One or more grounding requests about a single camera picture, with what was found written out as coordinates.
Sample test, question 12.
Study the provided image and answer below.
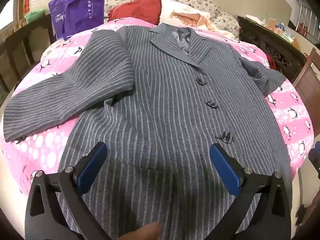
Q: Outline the person's left hand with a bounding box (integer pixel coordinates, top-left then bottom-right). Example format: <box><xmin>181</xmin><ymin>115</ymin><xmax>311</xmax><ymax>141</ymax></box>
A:
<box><xmin>117</xmin><ymin>222</ymin><xmax>162</xmax><ymax>240</ymax></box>

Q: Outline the white and orange cloth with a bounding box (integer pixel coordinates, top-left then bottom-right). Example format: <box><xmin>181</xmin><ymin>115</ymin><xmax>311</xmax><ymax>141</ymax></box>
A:
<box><xmin>160</xmin><ymin>0</ymin><xmax>213</xmax><ymax>27</ymax></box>

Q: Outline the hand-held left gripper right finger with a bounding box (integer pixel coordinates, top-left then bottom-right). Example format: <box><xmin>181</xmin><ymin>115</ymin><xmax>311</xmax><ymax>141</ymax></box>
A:
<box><xmin>209</xmin><ymin>143</ymin><xmax>292</xmax><ymax>240</ymax></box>

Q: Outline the pink penguin print blanket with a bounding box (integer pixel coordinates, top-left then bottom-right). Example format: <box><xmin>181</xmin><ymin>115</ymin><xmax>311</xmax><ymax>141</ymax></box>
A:
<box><xmin>0</xmin><ymin>17</ymin><xmax>314</xmax><ymax>205</ymax></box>

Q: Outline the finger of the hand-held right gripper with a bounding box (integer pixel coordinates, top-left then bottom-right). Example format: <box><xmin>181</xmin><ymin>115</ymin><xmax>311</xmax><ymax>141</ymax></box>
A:
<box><xmin>308</xmin><ymin>141</ymin><xmax>320</xmax><ymax>178</ymax></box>

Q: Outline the grey striped suit jacket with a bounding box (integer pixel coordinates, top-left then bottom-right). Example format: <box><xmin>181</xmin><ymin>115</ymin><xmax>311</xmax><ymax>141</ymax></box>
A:
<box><xmin>4</xmin><ymin>22</ymin><xmax>293</xmax><ymax>240</ymax></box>

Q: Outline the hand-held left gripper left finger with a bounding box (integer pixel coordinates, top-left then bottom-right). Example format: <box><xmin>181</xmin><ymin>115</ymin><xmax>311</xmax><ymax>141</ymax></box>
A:
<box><xmin>24</xmin><ymin>141</ymin><xmax>110</xmax><ymax>240</ymax></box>

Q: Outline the green plastic basket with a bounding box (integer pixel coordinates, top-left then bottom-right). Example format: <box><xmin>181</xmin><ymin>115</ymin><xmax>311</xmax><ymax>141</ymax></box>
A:
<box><xmin>25</xmin><ymin>8</ymin><xmax>45</xmax><ymax>23</ymax></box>

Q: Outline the brown wooden chair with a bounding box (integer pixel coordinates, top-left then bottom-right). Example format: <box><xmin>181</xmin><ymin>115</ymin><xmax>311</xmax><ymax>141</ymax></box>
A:
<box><xmin>291</xmin><ymin>47</ymin><xmax>320</xmax><ymax>110</ymax></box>

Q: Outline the metal rack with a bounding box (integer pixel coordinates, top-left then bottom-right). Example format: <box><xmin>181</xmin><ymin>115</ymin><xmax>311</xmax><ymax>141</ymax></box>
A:
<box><xmin>296</xmin><ymin>0</ymin><xmax>320</xmax><ymax>44</ymax></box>

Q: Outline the red cloth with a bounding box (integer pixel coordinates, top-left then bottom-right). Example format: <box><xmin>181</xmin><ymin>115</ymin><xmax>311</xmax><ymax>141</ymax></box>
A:
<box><xmin>264</xmin><ymin>52</ymin><xmax>277</xmax><ymax>71</ymax></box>

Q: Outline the peach fringed scarf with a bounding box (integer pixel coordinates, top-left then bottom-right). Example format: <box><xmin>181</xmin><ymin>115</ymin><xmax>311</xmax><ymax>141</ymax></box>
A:
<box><xmin>170</xmin><ymin>10</ymin><xmax>212</xmax><ymax>30</ymax></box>

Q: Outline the red pillow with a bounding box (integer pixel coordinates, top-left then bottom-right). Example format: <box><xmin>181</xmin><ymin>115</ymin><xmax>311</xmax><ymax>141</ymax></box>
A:
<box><xmin>107</xmin><ymin>0</ymin><xmax>162</xmax><ymax>26</ymax></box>

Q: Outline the purple tote bag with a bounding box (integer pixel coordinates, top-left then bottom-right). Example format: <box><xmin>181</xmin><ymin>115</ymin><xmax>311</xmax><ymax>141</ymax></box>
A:
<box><xmin>48</xmin><ymin>0</ymin><xmax>107</xmax><ymax>40</ymax></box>

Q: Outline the dark carved wooden cabinet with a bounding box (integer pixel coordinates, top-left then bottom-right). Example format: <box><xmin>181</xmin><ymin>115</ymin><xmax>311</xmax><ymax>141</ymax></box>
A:
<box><xmin>236</xmin><ymin>15</ymin><xmax>308</xmax><ymax>80</ymax></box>

